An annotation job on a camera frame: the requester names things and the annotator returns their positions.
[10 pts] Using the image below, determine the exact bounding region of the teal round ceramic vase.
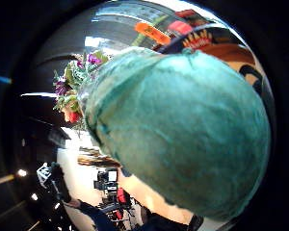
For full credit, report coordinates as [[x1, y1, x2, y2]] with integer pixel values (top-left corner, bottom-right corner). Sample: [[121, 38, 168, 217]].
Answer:
[[81, 46, 273, 222]]

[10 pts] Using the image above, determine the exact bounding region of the red box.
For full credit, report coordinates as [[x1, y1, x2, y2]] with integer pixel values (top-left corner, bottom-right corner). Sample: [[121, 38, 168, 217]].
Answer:
[[167, 19, 195, 36]]

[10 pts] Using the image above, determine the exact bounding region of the orange flat sign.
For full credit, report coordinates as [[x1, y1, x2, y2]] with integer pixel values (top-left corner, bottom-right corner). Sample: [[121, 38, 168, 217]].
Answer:
[[134, 21, 172, 46]]

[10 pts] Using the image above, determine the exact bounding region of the bouquet of purple and red flowers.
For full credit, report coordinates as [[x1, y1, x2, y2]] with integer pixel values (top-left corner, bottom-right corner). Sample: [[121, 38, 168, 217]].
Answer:
[[52, 50, 111, 132]]

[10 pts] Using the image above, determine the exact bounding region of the white marker cube on left glove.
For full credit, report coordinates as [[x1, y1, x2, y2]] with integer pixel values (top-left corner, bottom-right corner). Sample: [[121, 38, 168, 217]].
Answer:
[[36, 162, 54, 189]]

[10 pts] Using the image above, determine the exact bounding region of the black camera on tripod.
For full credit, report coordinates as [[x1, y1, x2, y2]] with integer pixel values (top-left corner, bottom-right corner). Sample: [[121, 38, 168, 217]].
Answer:
[[93, 168, 119, 206]]

